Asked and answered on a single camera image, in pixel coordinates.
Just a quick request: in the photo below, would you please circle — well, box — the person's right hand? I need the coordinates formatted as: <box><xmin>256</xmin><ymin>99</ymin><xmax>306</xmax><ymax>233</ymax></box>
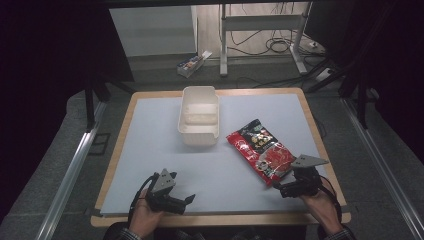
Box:
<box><xmin>299</xmin><ymin>186</ymin><xmax>344</xmax><ymax>236</ymax></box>

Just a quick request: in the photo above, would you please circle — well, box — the white power strip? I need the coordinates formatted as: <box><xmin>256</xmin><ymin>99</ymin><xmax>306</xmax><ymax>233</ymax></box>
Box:
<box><xmin>314</xmin><ymin>67</ymin><xmax>335</xmax><ymax>83</ymax></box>

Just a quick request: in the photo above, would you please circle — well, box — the white metal desk frame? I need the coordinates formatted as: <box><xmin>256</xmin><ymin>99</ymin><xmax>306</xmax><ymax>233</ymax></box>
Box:
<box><xmin>218</xmin><ymin>2</ymin><xmax>313</xmax><ymax>78</ymax></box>

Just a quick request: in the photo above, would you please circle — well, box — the small printed cardboard box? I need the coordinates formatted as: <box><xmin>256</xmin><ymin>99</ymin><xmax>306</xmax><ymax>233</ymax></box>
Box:
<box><xmin>176</xmin><ymin>50</ymin><xmax>213</xmax><ymax>79</ymax></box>

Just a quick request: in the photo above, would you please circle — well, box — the aluminium floor rail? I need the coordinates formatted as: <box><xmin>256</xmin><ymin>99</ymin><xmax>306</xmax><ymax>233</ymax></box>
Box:
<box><xmin>340</xmin><ymin>97</ymin><xmax>424</xmax><ymax>240</ymax></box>
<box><xmin>34</xmin><ymin>100</ymin><xmax>108</xmax><ymax>240</ymax></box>

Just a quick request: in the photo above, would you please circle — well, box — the red snack packet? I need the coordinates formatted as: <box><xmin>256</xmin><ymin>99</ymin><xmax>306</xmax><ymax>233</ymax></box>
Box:
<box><xmin>226</xmin><ymin>118</ymin><xmax>298</xmax><ymax>187</ymax></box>

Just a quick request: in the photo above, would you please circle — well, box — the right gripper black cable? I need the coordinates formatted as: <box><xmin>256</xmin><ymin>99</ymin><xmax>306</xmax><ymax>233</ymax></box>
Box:
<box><xmin>319</xmin><ymin>175</ymin><xmax>344</xmax><ymax>231</ymax></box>

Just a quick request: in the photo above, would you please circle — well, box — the person's left hand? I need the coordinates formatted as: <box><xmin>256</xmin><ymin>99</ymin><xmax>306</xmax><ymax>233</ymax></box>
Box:
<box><xmin>128</xmin><ymin>189</ymin><xmax>165</xmax><ymax>239</ymax></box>

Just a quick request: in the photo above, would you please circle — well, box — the white cabinet panel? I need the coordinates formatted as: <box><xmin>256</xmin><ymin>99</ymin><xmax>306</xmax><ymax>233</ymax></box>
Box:
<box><xmin>109</xmin><ymin>5</ymin><xmax>199</xmax><ymax>58</ymax></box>

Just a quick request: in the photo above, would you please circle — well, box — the black metal stand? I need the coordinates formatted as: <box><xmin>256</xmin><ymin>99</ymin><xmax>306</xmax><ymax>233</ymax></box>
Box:
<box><xmin>304</xmin><ymin>56</ymin><xmax>381</xmax><ymax>130</ymax></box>
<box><xmin>82</xmin><ymin>74</ymin><xmax>135</xmax><ymax>133</ymax></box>

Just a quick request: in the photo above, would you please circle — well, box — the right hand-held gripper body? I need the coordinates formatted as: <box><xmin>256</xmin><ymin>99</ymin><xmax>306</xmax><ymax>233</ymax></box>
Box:
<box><xmin>281</xmin><ymin>153</ymin><xmax>330</xmax><ymax>199</ymax></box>

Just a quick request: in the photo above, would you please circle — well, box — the pale blue table mat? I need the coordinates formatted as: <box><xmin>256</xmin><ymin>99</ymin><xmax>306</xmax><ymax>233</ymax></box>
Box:
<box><xmin>99</xmin><ymin>93</ymin><xmax>335</xmax><ymax>217</ymax></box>

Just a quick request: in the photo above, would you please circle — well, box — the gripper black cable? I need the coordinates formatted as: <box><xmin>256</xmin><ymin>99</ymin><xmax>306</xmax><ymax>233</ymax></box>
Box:
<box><xmin>319</xmin><ymin>175</ymin><xmax>344</xmax><ymax>231</ymax></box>
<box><xmin>127</xmin><ymin>172</ymin><xmax>160</xmax><ymax>228</ymax></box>

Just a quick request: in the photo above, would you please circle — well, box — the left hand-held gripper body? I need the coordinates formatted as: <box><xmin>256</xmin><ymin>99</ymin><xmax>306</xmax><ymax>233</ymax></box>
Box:
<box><xmin>145</xmin><ymin>168</ymin><xmax>187</xmax><ymax>216</ymax></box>

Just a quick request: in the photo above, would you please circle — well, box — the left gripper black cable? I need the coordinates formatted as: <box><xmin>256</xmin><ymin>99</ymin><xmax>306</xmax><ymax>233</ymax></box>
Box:
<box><xmin>127</xmin><ymin>172</ymin><xmax>160</xmax><ymax>228</ymax></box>

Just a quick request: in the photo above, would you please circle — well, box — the bundle of black floor cables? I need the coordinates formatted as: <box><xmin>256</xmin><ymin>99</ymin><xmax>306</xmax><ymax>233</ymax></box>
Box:
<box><xmin>226</xmin><ymin>2</ymin><xmax>329</xmax><ymax>89</ymax></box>

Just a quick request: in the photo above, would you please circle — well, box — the white plastic container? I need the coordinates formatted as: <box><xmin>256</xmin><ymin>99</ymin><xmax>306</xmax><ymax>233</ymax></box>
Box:
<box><xmin>177</xmin><ymin>85</ymin><xmax>221</xmax><ymax>147</ymax></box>

